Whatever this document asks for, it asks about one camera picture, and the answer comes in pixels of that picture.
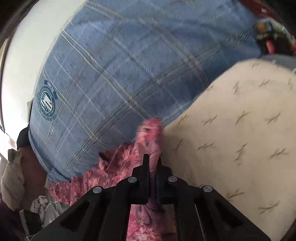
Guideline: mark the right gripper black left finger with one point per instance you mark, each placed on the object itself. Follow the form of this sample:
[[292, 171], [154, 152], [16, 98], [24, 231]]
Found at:
[[102, 213]]

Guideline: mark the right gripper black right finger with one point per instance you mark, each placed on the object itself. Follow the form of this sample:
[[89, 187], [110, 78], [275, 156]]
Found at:
[[201, 213]]

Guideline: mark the pink floral small garment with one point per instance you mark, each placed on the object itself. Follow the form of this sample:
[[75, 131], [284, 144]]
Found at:
[[146, 222]]

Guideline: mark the grey striped bedsheet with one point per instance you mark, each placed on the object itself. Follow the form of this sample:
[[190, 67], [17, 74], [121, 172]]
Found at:
[[48, 202]]

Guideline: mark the dark brown wooden headboard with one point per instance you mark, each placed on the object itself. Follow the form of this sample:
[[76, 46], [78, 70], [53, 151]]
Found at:
[[34, 174]]

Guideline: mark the cream leaf-print cushion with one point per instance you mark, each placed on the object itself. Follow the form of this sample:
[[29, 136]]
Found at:
[[239, 137]]

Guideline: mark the beige crumpled cloth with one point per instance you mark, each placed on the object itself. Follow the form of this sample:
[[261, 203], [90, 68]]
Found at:
[[12, 180]]

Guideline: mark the blue plaid pillow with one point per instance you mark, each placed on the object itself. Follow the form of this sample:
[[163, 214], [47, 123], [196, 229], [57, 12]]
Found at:
[[118, 63]]

